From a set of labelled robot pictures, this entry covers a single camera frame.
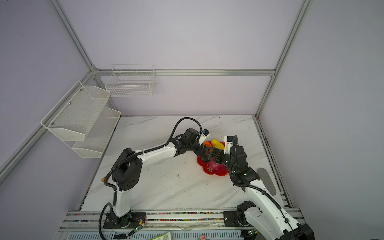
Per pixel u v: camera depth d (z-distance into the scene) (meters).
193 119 0.78
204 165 0.89
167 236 0.66
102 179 0.86
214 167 0.86
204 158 0.90
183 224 0.73
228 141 0.70
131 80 0.96
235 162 0.59
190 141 0.72
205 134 0.80
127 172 0.50
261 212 0.50
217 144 0.96
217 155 0.68
